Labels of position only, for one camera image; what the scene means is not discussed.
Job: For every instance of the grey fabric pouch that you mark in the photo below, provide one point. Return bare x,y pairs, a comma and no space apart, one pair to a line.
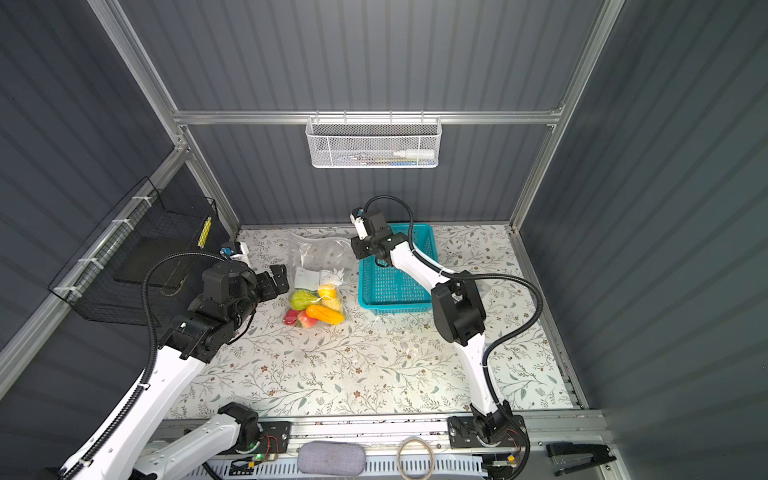
331,458

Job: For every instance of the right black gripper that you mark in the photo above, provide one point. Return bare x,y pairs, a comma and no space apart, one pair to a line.
358,246

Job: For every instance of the teal plastic basket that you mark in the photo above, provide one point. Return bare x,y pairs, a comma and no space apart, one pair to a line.
387,290

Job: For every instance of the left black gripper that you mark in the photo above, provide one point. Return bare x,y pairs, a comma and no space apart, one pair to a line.
278,276

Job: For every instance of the black pad in basket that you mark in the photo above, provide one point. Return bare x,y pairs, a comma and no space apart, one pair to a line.
149,251

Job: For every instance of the orange carrot toy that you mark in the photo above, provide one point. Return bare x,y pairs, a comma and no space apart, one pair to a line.
325,314

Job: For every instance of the white wire mesh basket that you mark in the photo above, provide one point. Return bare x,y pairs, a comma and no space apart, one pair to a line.
374,145

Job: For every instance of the clear zip top bag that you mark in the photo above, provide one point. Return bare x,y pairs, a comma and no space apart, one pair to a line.
315,262

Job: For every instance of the yellow pear toy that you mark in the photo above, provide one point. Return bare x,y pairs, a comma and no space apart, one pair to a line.
330,298

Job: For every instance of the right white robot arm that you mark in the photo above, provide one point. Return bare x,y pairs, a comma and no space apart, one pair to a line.
459,317

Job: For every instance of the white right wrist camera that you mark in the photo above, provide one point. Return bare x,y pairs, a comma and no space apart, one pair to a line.
358,217

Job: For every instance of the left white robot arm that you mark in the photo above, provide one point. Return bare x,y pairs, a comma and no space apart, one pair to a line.
175,358

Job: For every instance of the black wire basket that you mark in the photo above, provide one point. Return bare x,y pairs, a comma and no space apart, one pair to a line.
103,282

